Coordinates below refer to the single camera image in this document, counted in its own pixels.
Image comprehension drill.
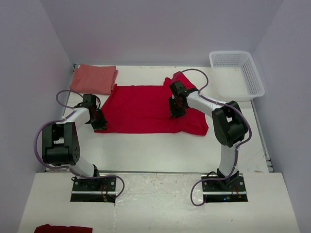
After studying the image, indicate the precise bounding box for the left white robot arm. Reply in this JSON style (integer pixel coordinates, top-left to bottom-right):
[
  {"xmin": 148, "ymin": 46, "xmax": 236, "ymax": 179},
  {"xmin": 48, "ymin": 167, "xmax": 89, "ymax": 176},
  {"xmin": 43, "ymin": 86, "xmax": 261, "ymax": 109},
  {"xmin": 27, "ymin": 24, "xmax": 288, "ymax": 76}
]
[{"xmin": 35, "ymin": 94, "xmax": 107, "ymax": 191}]

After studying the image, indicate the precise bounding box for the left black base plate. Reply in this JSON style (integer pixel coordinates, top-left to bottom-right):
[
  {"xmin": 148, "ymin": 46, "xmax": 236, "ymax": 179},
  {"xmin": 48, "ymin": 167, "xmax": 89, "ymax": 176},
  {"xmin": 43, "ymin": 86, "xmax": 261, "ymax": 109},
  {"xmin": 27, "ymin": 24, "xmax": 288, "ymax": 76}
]
[{"xmin": 70, "ymin": 177, "xmax": 116, "ymax": 203}]

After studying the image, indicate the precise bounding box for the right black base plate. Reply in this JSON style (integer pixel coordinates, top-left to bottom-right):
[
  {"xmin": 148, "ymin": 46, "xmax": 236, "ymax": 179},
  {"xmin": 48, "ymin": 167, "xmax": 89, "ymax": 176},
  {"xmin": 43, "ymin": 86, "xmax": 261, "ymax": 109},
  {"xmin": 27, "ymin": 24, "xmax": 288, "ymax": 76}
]
[{"xmin": 202, "ymin": 172, "xmax": 248, "ymax": 203}]

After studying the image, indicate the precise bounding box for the bright red t shirt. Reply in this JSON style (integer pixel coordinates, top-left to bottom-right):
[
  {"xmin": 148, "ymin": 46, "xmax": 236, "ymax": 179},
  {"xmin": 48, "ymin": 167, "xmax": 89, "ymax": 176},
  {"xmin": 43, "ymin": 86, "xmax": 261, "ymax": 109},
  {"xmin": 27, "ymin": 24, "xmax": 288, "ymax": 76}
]
[{"xmin": 97, "ymin": 78, "xmax": 208, "ymax": 136}]

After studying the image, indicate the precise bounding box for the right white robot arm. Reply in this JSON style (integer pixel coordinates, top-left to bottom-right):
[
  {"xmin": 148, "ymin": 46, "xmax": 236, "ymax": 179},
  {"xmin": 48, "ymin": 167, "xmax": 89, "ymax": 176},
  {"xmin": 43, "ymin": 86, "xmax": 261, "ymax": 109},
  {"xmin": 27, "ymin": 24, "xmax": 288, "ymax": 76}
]
[{"xmin": 169, "ymin": 81, "xmax": 252, "ymax": 191}]

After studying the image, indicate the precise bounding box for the purple cable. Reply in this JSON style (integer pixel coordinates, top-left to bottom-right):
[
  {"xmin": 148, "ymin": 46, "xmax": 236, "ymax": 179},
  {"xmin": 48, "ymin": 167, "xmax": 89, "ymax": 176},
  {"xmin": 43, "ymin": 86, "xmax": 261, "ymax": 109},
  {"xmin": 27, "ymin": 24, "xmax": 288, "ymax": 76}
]
[
  {"xmin": 190, "ymin": 68, "xmax": 253, "ymax": 207},
  {"xmin": 33, "ymin": 89, "xmax": 125, "ymax": 201}
]

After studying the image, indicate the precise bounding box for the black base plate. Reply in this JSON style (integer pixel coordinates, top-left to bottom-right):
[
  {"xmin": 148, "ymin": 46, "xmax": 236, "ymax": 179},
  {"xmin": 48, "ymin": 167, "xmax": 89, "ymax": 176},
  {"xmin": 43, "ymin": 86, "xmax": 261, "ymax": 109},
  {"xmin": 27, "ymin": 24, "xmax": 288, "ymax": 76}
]
[
  {"xmin": 70, "ymin": 177, "xmax": 116, "ymax": 203},
  {"xmin": 202, "ymin": 172, "xmax": 248, "ymax": 203}
]

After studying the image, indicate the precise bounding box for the folded pink t shirt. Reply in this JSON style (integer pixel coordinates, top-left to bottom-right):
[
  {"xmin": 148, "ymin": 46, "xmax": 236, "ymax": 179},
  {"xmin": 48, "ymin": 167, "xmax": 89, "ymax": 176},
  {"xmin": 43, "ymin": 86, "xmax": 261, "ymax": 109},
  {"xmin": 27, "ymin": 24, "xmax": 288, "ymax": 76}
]
[{"xmin": 69, "ymin": 64, "xmax": 118, "ymax": 95}]

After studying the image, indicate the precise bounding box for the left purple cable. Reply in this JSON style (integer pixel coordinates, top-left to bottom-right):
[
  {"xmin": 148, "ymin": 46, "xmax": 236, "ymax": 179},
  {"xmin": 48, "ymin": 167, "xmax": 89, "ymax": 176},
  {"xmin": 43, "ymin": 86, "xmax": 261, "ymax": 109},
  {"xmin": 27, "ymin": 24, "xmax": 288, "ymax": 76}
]
[{"xmin": 33, "ymin": 89, "xmax": 125, "ymax": 201}]

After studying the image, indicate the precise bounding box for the dark red cloth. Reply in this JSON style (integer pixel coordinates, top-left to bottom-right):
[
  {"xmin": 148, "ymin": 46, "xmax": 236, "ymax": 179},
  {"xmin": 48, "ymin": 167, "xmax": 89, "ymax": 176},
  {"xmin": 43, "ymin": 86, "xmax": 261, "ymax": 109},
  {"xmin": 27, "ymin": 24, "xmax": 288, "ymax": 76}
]
[{"xmin": 34, "ymin": 224, "xmax": 93, "ymax": 233}]

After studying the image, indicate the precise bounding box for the white plastic basket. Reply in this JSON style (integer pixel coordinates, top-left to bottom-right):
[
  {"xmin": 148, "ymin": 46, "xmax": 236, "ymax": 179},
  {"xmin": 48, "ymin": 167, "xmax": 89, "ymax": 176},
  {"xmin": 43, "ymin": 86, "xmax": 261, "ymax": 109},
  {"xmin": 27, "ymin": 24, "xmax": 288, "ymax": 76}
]
[{"xmin": 209, "ymin": 50, "xmax": 265, "ymax": 101}]

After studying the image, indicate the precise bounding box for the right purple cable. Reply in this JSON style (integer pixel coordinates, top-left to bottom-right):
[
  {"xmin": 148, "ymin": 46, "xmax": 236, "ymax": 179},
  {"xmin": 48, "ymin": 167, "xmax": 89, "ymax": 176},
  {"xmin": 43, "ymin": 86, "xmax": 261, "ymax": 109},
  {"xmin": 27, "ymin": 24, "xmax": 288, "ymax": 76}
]
[{"xmin": 190, "ymin": 68, "xmax": 253, "ymax": 207}]

